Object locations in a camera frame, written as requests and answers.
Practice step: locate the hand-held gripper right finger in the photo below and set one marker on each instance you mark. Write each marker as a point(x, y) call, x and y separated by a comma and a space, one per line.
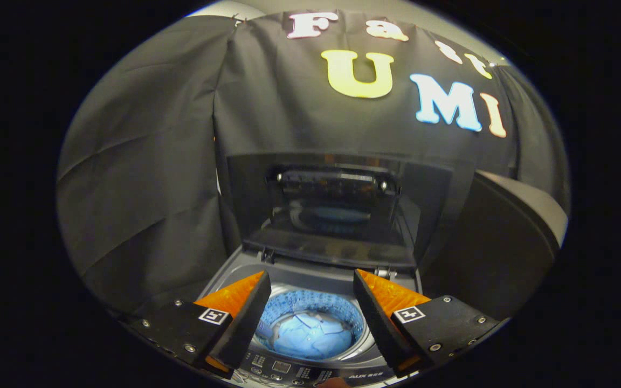
point(375, 318)

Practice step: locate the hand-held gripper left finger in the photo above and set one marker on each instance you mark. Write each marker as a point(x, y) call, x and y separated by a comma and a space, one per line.
point(246, 318)

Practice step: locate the grey washing machine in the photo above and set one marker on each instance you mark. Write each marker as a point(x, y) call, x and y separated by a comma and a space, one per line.
point(289, 369)

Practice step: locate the light blue polo shirt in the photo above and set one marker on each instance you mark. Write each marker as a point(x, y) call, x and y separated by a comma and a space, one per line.
point(310, 337)

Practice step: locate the black washing machine lid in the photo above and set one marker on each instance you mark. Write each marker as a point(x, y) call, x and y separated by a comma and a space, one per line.
point(337, 237)

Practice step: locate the beige cabinet with dark top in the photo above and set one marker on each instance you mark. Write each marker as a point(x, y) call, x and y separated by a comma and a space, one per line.
point(504, 242)

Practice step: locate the black backdrop cloth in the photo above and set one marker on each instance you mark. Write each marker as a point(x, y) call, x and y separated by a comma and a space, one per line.
point(143, 161)

